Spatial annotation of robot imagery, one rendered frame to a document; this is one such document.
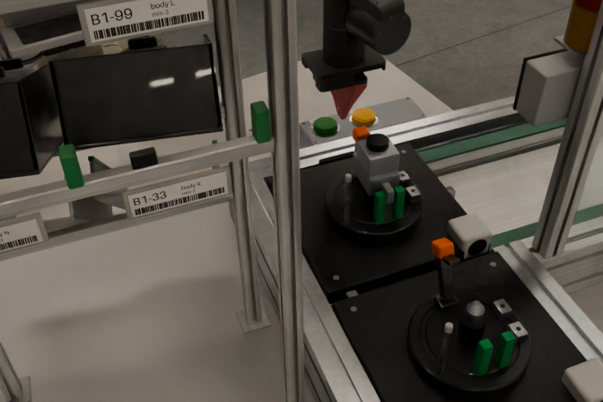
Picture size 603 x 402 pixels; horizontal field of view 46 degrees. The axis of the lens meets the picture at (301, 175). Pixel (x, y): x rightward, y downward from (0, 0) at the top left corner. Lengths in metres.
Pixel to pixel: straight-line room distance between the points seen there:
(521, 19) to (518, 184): 2.54
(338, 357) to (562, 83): 0.41
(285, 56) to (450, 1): 3.24
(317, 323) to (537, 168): 0.50
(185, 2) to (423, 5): 3.24
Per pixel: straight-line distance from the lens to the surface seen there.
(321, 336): 0.87
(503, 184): 1.17
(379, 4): 0.85
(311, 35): 3.40
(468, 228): 0.97
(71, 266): 1.14
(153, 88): 0.59
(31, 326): 1.09
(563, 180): 0.92
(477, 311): 0.81
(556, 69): 0.84
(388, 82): 1.48
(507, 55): 3.35
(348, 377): 0.85
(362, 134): 0.97
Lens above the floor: 1.66
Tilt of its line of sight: 40 degrees down
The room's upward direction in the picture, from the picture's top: 1 degrees counter-clockwise
